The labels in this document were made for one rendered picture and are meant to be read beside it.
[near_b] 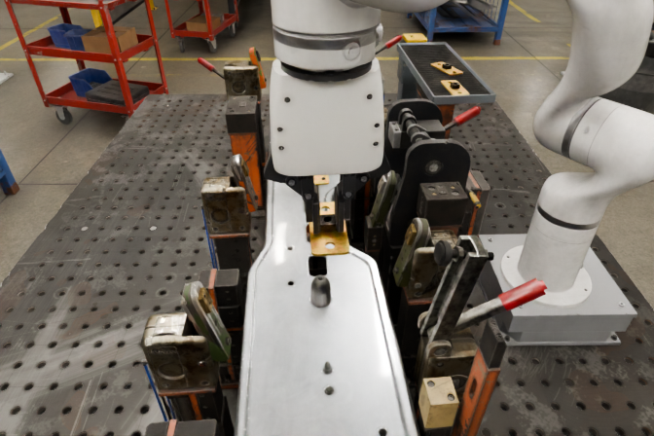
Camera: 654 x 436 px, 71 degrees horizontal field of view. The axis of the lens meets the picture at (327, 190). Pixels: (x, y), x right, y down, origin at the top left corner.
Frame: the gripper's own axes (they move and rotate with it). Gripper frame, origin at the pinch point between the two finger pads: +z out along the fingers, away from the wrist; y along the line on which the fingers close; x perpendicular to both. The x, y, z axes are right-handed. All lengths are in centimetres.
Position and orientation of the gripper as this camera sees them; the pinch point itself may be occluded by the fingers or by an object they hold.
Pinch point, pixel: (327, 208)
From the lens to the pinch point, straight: 46.3
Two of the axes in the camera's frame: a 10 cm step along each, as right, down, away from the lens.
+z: 0.1, 8.2, 5.7
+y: -10.0, 0.5, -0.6
